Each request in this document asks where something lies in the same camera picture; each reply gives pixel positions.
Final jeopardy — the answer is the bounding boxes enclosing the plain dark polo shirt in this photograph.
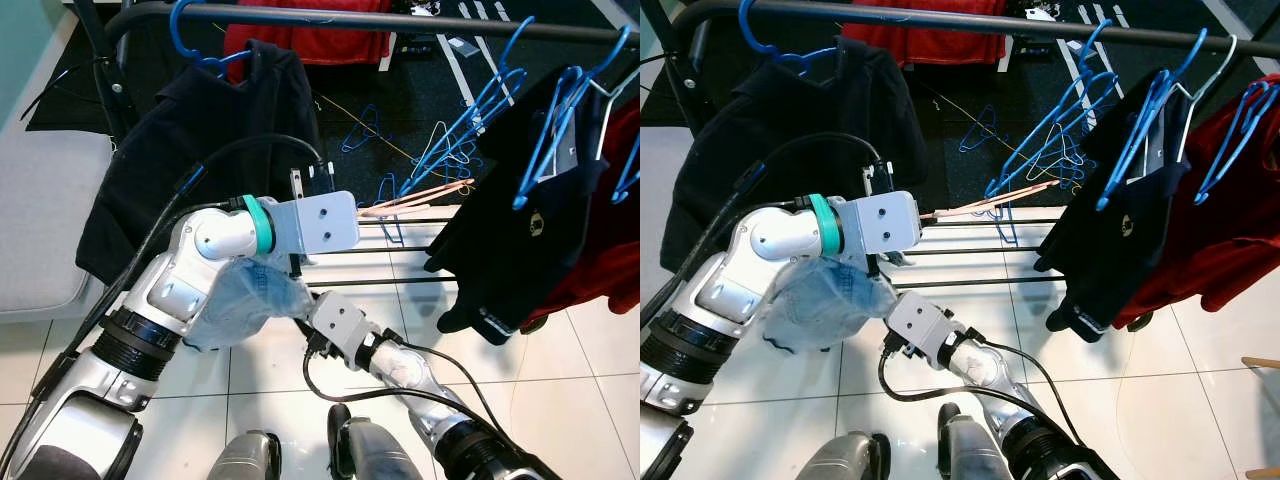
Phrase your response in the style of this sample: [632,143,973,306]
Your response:
[75,38,321,286]
[665,35,926,271]

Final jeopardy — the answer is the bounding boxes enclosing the light blue jeans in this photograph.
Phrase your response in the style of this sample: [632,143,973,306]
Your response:
[765,258,896,353]
[185,255,316,353]

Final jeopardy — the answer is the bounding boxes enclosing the pink wire hanger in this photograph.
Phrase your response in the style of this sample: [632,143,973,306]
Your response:
[920,178,1061,219]
[357,178,473,219]

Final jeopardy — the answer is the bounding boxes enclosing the grey upholstered ottoman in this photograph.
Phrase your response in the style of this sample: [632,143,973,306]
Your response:
[640,125,691,321]
[0,130,111,323]

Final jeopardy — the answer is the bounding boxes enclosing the red shirt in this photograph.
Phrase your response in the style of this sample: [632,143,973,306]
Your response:
[1110,100,1280,331]
[520,95,641,331]

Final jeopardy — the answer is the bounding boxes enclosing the navy polo with chest logo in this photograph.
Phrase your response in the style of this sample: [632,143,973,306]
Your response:
[1035,70,1196,336]
[425,65,611,346]

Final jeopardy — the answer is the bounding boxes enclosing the grey left robot leg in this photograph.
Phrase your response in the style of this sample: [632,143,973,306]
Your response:
[800,430,891,480]
[208,430,283,480]

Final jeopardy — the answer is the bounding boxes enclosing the grey robot leg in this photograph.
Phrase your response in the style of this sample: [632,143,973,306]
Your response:
[937,403,1011,480]
[328,403,421,480]
[800,430,891,480]
[208,430,283,480]

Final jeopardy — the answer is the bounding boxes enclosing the black metal clothes rack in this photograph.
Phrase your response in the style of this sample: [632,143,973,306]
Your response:
[660,0,1280,331]
[75,0,641,331]

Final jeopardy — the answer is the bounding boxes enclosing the grey right robot leg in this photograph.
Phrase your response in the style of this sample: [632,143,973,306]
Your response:
[328,403,421,480]
[937,403,1011,480]

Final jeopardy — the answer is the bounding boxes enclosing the red cloth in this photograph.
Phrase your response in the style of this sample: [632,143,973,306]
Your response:
[840,0,1011,69]
[222,0,393,69]

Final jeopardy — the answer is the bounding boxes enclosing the white wire hanger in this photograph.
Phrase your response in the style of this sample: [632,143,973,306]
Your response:
[410,120,451,186]
[1175,33,1238,166]
[1030,120,1071,186]
[575,70,641,161]

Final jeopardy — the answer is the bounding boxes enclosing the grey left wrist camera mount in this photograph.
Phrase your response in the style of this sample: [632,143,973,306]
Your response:
[835,190,921,256]
[268,190,361,256]

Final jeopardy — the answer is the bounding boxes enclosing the yellow cord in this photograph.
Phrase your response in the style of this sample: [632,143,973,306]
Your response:
[315,95,421,161]
[925,90,1041,161]

